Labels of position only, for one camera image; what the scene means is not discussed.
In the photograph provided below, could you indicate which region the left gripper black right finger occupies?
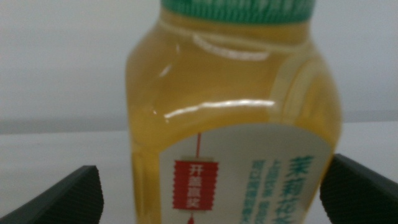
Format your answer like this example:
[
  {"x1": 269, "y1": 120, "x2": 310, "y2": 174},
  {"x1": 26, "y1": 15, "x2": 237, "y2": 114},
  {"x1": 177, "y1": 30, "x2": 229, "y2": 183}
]
[{"x1": 319, "y1": 153, "x2": 398, "y2": 224}]

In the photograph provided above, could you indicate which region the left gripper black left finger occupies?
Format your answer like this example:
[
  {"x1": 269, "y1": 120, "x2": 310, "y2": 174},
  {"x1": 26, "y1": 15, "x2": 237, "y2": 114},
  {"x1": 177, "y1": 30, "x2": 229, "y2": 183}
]
[{"x1": 0, "y1": 165, "x2": 104, "y2": 224}]

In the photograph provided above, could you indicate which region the yellow tea bottle green label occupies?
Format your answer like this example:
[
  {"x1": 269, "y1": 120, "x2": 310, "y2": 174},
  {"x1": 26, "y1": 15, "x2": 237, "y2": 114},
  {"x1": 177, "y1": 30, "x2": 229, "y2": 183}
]
[{"x1": 124, "y1": 0, "x2": 343, "y2": 224}]

